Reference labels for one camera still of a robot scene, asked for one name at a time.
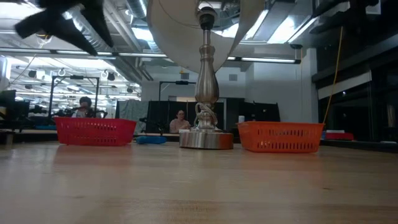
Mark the white bottle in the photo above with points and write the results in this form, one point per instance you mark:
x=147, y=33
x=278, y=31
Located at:
x=241, y=119

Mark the grey cloth cover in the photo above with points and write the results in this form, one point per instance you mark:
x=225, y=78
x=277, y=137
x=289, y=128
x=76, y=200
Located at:
x=132, y=112

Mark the black cabinet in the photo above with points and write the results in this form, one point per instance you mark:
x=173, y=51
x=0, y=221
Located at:
x=258, y=112

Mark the dark computer monitor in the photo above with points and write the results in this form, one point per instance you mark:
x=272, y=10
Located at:
x=15, y=105

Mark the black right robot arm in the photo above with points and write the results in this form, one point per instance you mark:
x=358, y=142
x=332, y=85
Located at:
x=342, y=9

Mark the ceiling light bar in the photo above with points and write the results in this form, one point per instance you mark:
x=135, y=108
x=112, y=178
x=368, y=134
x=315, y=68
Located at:
x=267, y=59
x=140, y=54

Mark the silver ventilation duct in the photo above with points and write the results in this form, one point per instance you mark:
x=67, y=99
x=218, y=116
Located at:
x=124, y=65

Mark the red flat box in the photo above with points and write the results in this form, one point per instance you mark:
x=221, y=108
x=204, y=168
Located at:
x=339, y=136

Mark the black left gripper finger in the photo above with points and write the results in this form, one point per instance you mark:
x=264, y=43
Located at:
x=99, y=25
x=77, y=37

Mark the black metal stand frame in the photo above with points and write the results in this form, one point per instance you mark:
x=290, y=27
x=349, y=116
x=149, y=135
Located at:
x=51, y=96

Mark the red plastic basket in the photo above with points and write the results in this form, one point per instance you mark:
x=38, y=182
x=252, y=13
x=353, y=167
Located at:
x=94, y=132

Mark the silver lamp with white shade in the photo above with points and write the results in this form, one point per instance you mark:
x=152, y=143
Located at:
x=206, y=84

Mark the person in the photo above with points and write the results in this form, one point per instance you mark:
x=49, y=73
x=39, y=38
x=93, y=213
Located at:
x=179, y=123
x=84, y=107

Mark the orange plastic basket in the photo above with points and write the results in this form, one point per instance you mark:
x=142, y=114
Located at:
x=281, y=137

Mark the black partition wall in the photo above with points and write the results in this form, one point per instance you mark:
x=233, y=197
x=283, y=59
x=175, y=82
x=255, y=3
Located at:
x=158, y=116

